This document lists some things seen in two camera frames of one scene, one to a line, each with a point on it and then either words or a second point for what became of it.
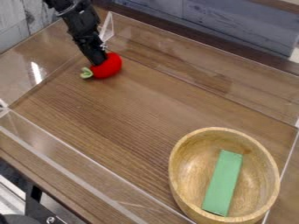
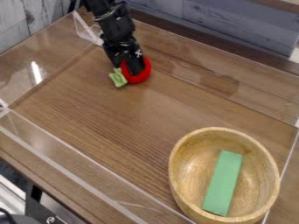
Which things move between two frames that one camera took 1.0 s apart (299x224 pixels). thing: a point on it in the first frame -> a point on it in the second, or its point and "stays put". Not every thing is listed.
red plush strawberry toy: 106,68 -> 135,79
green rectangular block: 221,183 stays put
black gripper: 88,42 -> 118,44
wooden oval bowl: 224,175 stays put
